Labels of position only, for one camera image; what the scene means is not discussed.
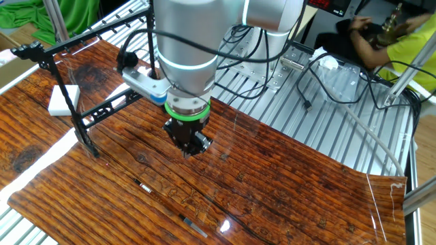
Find wood grain table mat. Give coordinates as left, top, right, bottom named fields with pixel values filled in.
left=0, top=37, right=408, bottom=245

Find black cable bundle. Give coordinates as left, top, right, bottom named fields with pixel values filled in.
left=360, top=59, right=425, bottom=137

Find silver metal cylinder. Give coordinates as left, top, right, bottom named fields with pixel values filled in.
left=281, top=56, right=306, bottom=72

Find grey hose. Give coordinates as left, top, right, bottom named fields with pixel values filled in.
left=320, top=84, right=406, bottom=177

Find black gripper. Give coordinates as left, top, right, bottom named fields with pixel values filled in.
left=163, top=118, right=214, bottom=159

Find thin black pen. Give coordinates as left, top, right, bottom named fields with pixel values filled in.
left=133, top=178, right=208, bottom=238

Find green cloth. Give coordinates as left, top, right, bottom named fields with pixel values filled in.
left=0, top=0, right=100, bottom=46

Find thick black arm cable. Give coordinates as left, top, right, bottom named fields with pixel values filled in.
left=116, top=29, right=307, bottom=103

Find aluminium robot mounting plate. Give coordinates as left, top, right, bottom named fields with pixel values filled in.
left=217, top=40, right=307, bottom=92

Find green flange ring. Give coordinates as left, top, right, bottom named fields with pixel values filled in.
left=164, top=101, right=211, bottom=123

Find clear plastic bag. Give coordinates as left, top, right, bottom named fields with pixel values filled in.
left=320, top=63, right=362, bottom=103

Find bystander hand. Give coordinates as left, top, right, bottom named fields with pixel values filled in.
left=347, top=16, right=373, bottom=33

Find bare forearm of bystander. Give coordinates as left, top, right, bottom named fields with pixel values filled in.
left=350, top=29, right=392, bottom=71

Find aluminium frame post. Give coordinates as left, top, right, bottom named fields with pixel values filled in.
left=384, top=39, right=436, bottom=107
left=42, top=0, right=69, bottom=44
left=403, top=176, right=436, bottom=217

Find white crumpled paper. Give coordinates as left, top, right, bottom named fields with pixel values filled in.
left=309, top=46, right=339, bottom=71

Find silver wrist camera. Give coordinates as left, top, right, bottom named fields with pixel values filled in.
left=121, top=66, right=171, bottom=105

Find black usb cable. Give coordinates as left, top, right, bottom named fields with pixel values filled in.
left=295, top=50, right=375, bottom=113

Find white foam block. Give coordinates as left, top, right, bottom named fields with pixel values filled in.
left=47, top=84, right=81, bottom=117

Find black meter red digits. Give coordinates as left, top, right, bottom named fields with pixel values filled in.
left=306, top=0, right=354, bottom=18

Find cardboard box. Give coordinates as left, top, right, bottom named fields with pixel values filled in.
left=0, top=31, right=37, bottom=90

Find person in yellow shirt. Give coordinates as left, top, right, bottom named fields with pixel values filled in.
left=376, top=13, right=436, bottom=93

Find black pen rack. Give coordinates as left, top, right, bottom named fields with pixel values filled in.
left=10, top=0, right=161, bottom=159

